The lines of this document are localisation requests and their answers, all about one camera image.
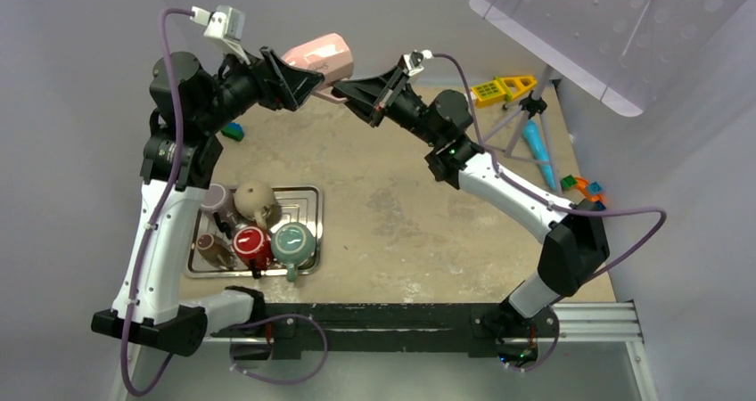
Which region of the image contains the light blue cone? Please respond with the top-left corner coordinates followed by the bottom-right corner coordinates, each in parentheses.
top-left (522, 119), bottom-right (556, 191)

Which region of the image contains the aluminium frame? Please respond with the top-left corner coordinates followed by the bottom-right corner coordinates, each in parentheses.
top-left (123, 291), bottom-right (643, 373)

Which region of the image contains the pink mug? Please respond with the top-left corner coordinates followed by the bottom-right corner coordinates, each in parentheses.
top-left (283, 33), bottom-right (354, 104)

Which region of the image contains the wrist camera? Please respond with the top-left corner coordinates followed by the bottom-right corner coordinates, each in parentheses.
top-left (401, 50), bottom-right (434, 77)
top-left (190, 5), bottom-right (251, 65)

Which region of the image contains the teal speckled mug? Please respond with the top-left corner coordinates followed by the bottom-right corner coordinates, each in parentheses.
top-left (271, 222), bottom-right (316, 282)

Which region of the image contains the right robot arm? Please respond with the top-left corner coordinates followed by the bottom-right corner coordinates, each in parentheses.
top-left (333, 60), bottom-right (609, 336)

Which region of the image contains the yellow toy block structure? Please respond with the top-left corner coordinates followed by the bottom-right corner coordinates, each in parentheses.
top-left (470, 75), bottom-right (538, 108)

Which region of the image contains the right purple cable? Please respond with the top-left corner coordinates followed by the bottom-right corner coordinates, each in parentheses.
top-left (431, 53), bottom-right (668, 284)

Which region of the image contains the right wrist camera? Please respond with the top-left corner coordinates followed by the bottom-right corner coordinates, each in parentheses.
top-left (401, 50), bottom-right (434, 77)

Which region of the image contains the brown striped mug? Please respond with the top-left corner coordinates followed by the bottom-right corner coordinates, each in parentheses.
top-left (195, 233), bottom-right (235, 270)

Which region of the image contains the blue green toy block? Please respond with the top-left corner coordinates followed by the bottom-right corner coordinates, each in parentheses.
top-left (221, 122), bottom-right (245, 142)

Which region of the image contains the perforated white board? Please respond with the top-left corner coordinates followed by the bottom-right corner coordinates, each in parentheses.
top-left (469, 0), bottom-right (747, 117)

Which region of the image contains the tripod stand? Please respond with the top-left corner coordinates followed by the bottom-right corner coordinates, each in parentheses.
top-left (482, 64), bottom-right (563, 193)

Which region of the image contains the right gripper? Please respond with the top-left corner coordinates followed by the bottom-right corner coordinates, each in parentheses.
top-left (329, 69), bottom-right (440, 150)

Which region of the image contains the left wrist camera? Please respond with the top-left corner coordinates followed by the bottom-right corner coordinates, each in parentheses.
top-left (190, 5), bottom-right (251, 65)

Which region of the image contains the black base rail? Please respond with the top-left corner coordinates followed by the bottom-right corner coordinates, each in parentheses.
top-left (215, 303), bottom-right (560, 363)

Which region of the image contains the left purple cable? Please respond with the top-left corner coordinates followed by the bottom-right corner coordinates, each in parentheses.
top-left (119, 6), bottom-right (196, 398)

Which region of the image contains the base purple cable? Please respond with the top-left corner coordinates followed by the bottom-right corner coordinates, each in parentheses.
top-left (228, 314), bottom-right (329, 387)

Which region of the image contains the beige round mug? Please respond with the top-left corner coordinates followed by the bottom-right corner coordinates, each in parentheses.
top-left (234, 180), bottom-right (278, 230)

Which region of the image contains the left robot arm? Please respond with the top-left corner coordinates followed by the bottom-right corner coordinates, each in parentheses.
top-left (91, 47), bottom-right (325, 356)

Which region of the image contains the red mug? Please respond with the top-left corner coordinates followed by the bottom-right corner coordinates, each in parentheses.
top-left (232, 225), bottom-right (274, 279)

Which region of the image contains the orange curved toy piece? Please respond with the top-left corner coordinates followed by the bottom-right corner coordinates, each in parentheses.
top-left (575, 176), bottom-right (604, 203)

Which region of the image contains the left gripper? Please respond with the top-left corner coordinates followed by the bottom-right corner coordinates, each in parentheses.
top-left (196, 41), bottom-right (323, 135)

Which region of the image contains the metal tray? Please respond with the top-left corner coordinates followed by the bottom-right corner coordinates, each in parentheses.
top-left (183, 184), bottom-right (324, 279)

